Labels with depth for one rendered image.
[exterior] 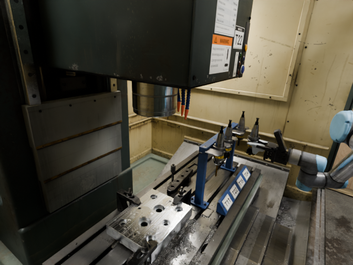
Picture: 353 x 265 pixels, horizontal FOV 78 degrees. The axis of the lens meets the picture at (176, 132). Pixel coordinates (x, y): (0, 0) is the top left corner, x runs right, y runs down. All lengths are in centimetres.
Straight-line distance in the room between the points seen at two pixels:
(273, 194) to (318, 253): 48
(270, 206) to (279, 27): 114
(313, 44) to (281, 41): 18
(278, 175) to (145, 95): 128
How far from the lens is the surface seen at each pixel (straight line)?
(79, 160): 119
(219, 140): 102
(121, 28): 69
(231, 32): 78
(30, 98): 101
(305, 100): 163
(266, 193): 165
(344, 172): 123
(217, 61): 70
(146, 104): 71
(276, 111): 167
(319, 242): 138
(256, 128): 121
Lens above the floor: 164
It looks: 21 degrees down
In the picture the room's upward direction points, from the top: 3 degrees clockwise
